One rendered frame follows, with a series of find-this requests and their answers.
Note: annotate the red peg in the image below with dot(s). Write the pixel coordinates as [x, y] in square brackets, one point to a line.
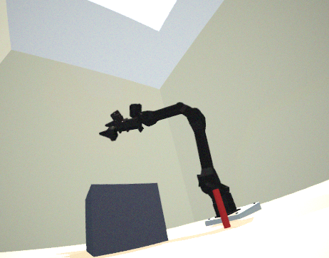
[221, 208]

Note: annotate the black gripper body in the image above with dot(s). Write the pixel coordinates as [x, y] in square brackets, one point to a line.
[112, 131]

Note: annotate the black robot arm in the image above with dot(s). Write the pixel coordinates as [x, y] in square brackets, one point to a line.
[208, 178]

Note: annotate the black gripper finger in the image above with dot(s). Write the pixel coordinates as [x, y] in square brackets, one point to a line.
[104, 134]
[111, 123]

